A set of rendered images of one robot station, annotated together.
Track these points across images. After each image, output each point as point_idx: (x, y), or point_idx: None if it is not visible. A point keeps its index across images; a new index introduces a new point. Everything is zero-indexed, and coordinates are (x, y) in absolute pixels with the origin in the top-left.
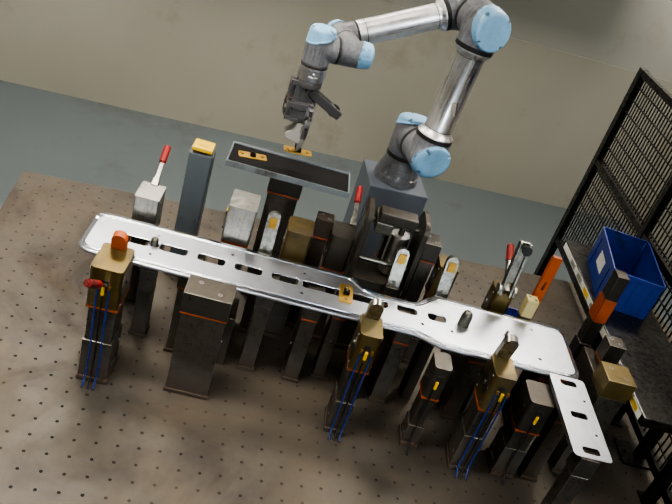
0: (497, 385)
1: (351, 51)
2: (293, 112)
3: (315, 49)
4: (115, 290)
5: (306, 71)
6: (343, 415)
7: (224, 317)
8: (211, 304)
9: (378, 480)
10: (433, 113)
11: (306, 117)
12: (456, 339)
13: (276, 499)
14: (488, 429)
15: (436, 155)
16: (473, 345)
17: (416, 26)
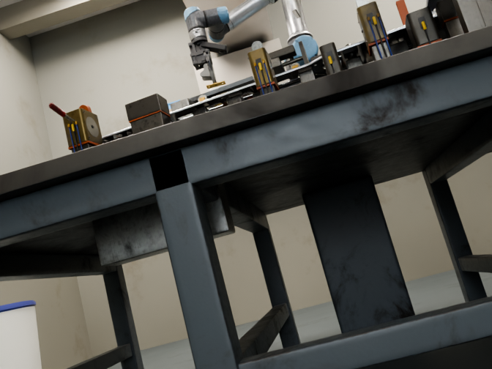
0: (364, 14)
1: (211, 10)
2: (197, 58)
3: (189, 17)
4: (80, 123)
5: (191, 32)
6: None
7: (157, 106)
8: (144, 102)
9: None
10: (288, 26)
11: (206, 56)
12: (342, 51)
13: None
14: (391, 55)
15: (302, 40)
16: (356, 45)
17: (253, 1)
